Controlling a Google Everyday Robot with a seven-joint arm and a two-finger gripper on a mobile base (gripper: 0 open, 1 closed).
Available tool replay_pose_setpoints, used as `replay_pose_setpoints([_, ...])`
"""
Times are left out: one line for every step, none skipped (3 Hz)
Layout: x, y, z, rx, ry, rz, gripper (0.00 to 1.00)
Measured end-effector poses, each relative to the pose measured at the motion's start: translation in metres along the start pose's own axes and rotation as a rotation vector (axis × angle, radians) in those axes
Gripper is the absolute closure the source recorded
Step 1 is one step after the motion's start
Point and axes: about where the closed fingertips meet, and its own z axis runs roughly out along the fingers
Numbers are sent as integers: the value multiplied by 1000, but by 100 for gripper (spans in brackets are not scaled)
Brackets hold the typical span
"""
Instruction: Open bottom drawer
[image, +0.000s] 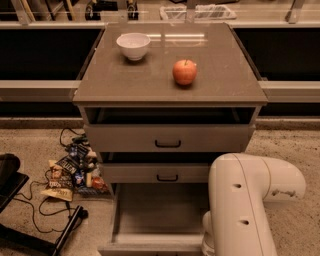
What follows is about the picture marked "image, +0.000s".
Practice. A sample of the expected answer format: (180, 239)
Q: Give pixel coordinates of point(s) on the grey drawer cabinet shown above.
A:
(116, 90)

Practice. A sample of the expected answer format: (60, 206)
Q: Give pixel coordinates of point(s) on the grey middle drawer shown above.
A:
(155, 172)

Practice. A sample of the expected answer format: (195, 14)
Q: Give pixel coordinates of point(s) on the grey bottom drawer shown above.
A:
(157, 219)

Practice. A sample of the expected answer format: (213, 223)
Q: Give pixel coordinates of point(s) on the black stand base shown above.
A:
(11, 182)

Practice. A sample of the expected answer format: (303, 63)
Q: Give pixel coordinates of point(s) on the red apple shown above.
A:
(184, 72)

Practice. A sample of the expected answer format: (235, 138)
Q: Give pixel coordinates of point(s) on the grey top drawer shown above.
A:
(168, 138)

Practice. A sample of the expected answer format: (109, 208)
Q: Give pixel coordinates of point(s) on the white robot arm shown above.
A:
(238, 187)

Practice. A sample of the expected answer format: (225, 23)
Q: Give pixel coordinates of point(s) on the white wire tray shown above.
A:
(202, 12)

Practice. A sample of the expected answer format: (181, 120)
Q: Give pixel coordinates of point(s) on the white ceramic bowl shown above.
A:
(133, 46)

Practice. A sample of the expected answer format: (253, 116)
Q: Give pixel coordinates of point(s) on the pile of snack packages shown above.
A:
(77, 172)

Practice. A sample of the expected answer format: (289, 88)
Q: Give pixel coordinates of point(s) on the grey drawer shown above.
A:
(155, 172)
(157, 219)
(168, 138)

